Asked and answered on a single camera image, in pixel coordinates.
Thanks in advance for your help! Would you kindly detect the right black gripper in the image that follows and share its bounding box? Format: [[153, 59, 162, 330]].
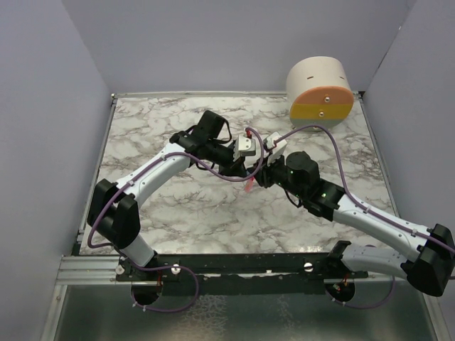
[[249, 150, 306, 200]]

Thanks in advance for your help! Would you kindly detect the pink tag metal keyring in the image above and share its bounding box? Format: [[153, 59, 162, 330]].
[[244, 177, 255, 193]]

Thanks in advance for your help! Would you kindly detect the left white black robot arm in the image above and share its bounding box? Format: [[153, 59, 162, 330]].
[[87, 111, 256, 281]]

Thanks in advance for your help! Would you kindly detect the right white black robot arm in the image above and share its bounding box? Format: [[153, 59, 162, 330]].
[[255, 151, 454, 297]]

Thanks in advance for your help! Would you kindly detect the beige cylinder striped key holder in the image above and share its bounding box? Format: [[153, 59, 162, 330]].
[[286, 56, 354, 129]]

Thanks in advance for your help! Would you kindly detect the black front mounting bar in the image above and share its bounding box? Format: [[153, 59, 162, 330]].
[[116, 241, 368, 296]]

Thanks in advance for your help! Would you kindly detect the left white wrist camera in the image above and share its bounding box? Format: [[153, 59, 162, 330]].
[[233, 135, 257, 161]]

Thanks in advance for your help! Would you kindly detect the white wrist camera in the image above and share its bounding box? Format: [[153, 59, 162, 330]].
[[264, 131, 287, 166], [233, 135, 257, 161]]

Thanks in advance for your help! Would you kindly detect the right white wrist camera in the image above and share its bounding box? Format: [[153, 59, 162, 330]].
[[264, 131, 287, 166]]

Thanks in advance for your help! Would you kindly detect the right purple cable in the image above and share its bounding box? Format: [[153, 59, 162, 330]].
[[273, 124, 455, 309]]

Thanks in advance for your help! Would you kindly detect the aluminium table frame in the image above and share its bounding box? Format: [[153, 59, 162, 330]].
[[43, 93, 454, 340]]

